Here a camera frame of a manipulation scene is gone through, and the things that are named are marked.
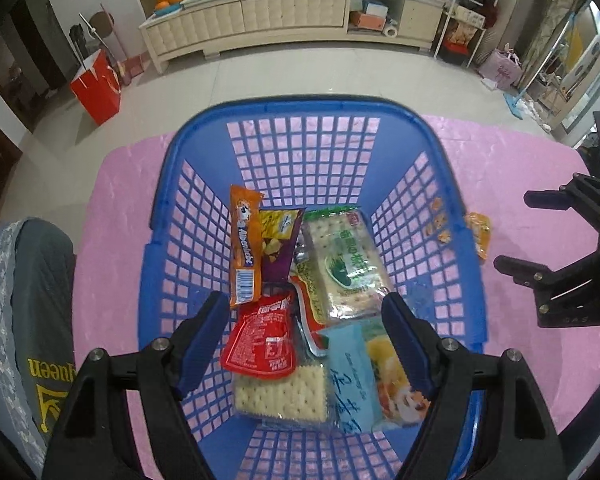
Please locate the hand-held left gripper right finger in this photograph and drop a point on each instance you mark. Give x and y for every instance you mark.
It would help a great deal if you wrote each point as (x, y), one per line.
(407, 347)

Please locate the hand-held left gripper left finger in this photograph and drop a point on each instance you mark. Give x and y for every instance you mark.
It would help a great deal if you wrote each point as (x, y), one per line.
(202, 347)

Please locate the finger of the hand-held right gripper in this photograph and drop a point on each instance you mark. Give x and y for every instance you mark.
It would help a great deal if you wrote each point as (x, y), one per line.
(525, 270)
(550, 199)

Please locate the orange yellow snack packet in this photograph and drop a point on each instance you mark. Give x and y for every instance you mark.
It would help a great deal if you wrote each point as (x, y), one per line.
(480, 232)

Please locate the small light blue cartoon packet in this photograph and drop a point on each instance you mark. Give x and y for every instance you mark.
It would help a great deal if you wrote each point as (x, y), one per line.
(355, 380)

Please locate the plain cracker packet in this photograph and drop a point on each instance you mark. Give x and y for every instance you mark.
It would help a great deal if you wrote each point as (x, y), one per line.
(280, 395)

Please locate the green label cracker packet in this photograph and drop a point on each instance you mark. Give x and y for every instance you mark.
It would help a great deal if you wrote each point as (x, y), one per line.
(345, 265)

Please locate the red edged snack packet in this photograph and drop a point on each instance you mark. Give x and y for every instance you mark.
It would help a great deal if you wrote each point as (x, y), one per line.
(310, 310)

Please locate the long orange biscuit packet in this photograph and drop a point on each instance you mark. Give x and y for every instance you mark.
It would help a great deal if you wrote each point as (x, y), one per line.
(245, 240)

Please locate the purple yellow chip packet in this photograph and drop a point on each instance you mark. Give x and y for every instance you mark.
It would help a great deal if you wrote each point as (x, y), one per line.
(275, 245)

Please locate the blue plastic basket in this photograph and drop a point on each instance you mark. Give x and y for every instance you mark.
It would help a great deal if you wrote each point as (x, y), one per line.
(305, 105)

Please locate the pink gift bag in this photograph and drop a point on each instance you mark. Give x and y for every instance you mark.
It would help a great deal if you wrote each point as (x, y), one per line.
(502, 67)

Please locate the pink quilted cover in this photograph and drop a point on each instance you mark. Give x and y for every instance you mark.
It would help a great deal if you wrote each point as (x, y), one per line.
(120, 210)

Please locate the white metal rack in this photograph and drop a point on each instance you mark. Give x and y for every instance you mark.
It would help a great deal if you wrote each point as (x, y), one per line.
(467, 15)

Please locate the white paper roll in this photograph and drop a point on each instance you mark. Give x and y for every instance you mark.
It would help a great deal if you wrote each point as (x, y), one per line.
(390, 31)

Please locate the red paper bag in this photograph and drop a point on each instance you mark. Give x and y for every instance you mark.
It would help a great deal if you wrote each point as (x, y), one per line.
(97, 90)

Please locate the dark wooden door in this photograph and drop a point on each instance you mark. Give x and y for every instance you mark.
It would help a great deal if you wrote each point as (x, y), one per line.
(10, 85)

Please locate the cream tv cabinet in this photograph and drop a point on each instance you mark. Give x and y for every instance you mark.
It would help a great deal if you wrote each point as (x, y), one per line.
(280, 15)

